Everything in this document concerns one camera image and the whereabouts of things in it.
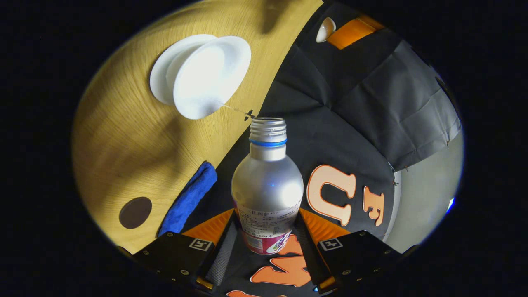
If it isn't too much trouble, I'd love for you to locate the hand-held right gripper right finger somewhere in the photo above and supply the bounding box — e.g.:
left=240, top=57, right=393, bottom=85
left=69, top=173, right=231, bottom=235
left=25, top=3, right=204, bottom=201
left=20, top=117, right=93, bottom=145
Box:
left=295, top=207, right=403, bottom=294

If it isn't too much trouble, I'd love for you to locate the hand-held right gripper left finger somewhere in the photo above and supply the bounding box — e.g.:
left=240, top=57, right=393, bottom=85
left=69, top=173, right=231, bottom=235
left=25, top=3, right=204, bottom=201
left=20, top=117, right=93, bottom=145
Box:
left=132, top=208, right=240, bottom=289

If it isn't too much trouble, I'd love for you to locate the silver water bottle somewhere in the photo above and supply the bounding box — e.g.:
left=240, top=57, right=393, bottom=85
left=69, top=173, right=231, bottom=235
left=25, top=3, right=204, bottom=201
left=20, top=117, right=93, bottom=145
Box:
left=231, top=117, right=304, bottom=255

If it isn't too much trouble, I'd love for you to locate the white teacup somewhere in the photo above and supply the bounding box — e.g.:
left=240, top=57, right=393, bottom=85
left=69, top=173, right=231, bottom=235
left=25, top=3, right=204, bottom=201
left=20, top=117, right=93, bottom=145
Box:
left=149, top=34, right=252, bottom=120

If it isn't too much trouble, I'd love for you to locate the blue towel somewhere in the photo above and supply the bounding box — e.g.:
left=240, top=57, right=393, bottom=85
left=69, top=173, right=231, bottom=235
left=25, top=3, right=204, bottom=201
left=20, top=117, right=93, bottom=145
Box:
left=158, top=161, right=218, bottom=237

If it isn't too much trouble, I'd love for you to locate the black backdrop cloth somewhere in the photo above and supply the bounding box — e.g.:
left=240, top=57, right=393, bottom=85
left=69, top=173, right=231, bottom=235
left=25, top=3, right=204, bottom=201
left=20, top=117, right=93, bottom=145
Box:
left=184, top=2, right=462, bottom=297

